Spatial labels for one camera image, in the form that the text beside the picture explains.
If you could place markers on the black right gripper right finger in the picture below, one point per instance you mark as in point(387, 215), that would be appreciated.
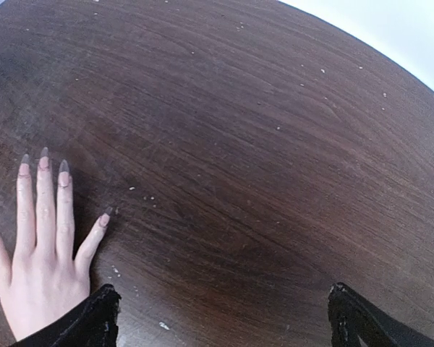
point(355, 320)

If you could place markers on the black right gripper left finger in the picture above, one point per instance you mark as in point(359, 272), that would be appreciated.
point(93, 322)

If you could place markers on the pale hand with long nails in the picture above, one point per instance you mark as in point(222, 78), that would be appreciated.
point(46, 277)

